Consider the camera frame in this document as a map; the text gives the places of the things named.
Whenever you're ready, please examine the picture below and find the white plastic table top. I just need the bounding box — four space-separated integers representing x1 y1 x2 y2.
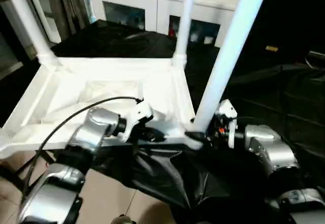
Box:
0 56 204 158

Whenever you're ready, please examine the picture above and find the black mat cover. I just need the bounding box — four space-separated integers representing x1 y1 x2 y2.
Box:
0 18 325 224

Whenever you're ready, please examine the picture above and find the long black pole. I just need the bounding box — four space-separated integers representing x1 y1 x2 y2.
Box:
306 50 325 70

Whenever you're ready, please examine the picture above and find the white cabinet with glass doors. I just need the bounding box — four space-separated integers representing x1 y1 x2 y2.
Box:
87 0 242 47

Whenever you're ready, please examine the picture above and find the black metal stand leg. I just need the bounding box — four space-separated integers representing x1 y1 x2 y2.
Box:
0 150 55 191

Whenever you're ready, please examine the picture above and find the grey metal rack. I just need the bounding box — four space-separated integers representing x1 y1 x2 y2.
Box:
0 0 92 57

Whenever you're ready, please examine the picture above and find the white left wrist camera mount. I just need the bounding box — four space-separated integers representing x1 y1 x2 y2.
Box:
121 101 155 143

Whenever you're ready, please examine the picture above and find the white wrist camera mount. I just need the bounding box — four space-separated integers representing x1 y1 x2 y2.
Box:
215 99 239 149
121 101 155 143

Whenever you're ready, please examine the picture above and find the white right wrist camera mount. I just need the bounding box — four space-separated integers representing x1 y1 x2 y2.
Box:
215 99 239 149

